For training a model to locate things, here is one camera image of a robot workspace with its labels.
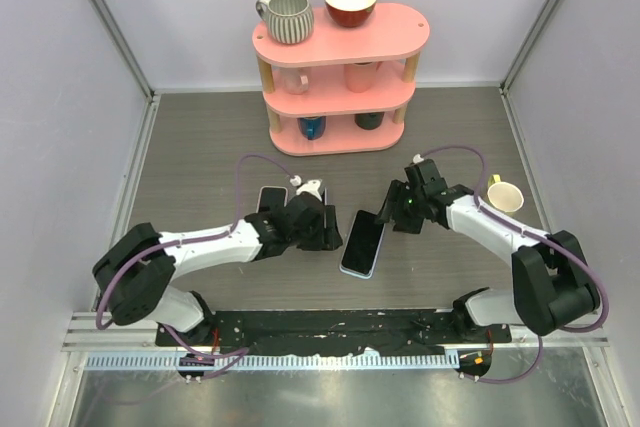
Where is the yellow mug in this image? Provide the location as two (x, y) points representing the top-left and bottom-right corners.
(486, 174), (524, 216)

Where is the pink cup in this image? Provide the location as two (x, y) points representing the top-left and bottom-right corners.
(344, 62), (382, 93)

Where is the blue mug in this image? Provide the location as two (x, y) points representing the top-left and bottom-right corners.
(297, 116), (326, 141)

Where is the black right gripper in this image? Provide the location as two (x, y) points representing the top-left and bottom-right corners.
(375, 180), (425, 235)

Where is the pale pink mug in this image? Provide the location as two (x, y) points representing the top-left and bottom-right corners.
(279, 68), (310, 95)

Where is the black cup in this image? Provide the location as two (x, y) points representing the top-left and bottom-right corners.
(354, 112), (385, 131)

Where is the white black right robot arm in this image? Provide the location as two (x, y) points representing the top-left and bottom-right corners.
(376, 159), (605, 342)

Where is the grey striped mug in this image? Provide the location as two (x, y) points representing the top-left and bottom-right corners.
(255, 0), (315, 45)

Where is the pink three-tier shelf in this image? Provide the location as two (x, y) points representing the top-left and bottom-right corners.
(252, 3), (430, 156)

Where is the red white bowl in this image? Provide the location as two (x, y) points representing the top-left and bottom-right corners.
(324, 0), (378, 28)

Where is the white slotted cable duct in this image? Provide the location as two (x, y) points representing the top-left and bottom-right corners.
(84, 349), (459, 372)

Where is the light blue phone case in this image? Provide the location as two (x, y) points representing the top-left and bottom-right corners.
(338, 209), (387, 279)

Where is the beige phone case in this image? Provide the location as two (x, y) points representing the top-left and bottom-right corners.
(255, 185), (290, 213)

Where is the aluminium front rail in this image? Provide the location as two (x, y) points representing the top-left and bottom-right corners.
(62, 305), (610, 351)

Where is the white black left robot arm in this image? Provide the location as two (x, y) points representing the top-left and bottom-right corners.
(92, 184), (343, 346)

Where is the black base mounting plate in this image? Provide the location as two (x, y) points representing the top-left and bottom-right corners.
(154, 307), (514, 359)

